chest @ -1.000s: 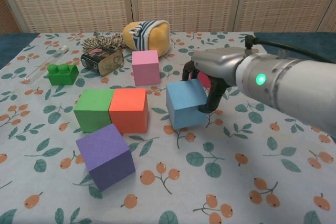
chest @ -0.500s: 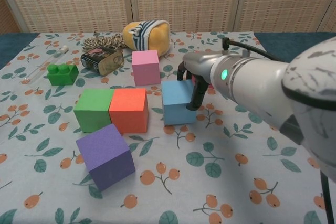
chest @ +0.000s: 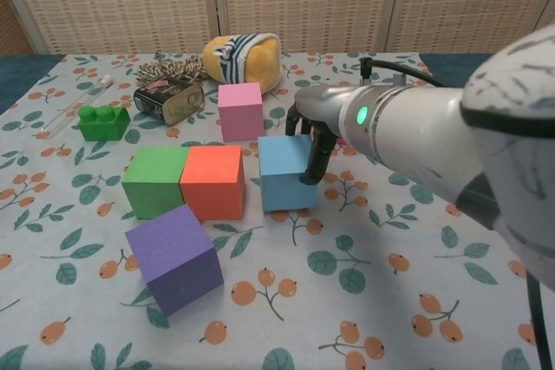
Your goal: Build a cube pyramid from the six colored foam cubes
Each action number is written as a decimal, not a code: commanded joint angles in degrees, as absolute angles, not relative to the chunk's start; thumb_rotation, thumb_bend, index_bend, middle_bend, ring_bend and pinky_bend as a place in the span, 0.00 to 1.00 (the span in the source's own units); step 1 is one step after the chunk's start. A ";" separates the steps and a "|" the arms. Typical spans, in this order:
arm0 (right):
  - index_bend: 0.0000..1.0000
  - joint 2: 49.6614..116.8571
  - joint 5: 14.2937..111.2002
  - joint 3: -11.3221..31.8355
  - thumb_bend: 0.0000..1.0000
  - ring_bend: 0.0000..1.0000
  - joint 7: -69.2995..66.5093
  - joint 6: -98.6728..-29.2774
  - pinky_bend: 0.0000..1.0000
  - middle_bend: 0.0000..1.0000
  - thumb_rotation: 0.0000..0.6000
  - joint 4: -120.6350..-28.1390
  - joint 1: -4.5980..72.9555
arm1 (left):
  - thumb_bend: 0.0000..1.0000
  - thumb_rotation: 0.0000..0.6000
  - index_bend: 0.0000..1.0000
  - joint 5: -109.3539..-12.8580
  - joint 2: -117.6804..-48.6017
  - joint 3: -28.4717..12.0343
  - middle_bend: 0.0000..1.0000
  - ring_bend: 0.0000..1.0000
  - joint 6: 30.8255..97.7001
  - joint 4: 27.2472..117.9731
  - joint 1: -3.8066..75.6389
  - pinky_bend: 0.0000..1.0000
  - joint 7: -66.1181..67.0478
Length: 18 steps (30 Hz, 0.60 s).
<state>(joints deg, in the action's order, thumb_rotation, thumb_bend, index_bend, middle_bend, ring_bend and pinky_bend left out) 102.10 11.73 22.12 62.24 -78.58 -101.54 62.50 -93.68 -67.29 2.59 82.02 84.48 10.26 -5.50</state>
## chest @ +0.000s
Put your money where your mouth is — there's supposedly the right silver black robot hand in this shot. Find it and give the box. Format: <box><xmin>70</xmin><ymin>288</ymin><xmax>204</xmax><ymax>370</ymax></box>
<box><xmin>284</xmin><ymin>83</ymin><xmax>355</xmax><ymax>187</ymax></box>

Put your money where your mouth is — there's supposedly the blue foam cube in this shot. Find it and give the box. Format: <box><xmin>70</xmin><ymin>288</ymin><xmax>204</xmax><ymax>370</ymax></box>
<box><xmin>258</xmin><ymin>134</ymin><xmax>319</xmax><ymax>213</ymax></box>

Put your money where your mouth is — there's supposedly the orange foam cube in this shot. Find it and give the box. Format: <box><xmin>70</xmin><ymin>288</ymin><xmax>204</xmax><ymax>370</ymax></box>
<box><xmin>179</xmin><ymin>145</ymin><xmax>246</xmax><ymax>221</ymax></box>

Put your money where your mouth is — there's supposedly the green foam cube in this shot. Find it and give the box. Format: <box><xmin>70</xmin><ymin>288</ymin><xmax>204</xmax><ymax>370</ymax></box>
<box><xmin>121</xmin><ymin>146</ymin><xmax>190</xmax><ymax>220</ymax></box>

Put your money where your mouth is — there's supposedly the purple foam cube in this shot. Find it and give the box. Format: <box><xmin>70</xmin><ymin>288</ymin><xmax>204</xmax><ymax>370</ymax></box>
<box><xmin>124</xmin><ymin>204</ymin><xmax>225</xmax><ymax>317</ymax></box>

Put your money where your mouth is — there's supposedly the yellow striped plush toy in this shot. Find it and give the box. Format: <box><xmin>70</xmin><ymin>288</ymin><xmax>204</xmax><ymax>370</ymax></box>
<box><xmin>202</xmin><ymin>33</ymin><xmax>282</xmax><ymax>94</ymax></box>

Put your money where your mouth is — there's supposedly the pink foam cube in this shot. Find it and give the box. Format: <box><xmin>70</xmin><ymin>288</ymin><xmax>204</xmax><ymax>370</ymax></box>
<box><xmin>217</xmin><ymin>82</ymin><xmax>266</xmax><ymax>143</ymax></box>

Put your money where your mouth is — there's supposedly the black gold tin can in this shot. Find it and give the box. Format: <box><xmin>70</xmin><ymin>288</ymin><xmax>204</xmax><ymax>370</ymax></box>
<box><xmin>133</xmin><ymin>76</ymin><xmax>206</xmax><ymax>127</ymax></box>

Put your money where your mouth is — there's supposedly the green toy building brick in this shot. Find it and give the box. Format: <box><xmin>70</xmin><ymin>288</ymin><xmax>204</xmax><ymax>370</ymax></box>
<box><xmin>77</xmin><ymin>105</ymin><xmax>131</xmax><ymax>142</ymax></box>

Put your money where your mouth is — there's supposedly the clear plastic tube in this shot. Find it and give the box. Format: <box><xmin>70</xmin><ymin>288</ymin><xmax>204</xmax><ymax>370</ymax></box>
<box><xmin>37</xmin><ymin>74</ymin><xmax>114</xmax><ymax>137</ymax></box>

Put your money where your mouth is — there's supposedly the floral berry tablecloth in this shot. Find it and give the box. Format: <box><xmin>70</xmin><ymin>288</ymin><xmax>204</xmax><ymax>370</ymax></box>
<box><xmin>0</xmin><ymin>52</ymin><xmax>555</xmax><ymax>370</ymax></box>

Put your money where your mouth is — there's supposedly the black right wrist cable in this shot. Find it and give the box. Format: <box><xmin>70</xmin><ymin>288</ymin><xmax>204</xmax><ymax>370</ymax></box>
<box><xmin>358</xmin><ymin>56</ymin><xmax>467</xmax><ymax>90</ymax></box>

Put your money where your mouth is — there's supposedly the braided rope bundle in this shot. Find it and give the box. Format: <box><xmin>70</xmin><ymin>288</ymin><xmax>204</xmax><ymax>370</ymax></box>
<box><xmin>136</xmin><ymin>54</ymin><xmax>205</xmax><ymax>84</ymax></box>

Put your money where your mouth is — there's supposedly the black hanging arm cable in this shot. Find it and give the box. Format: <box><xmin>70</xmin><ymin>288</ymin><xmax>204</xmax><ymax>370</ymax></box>
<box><xmin>526</xmin><ymin>269</ymin><xmax>548</xmax><ymax>370</ymax></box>

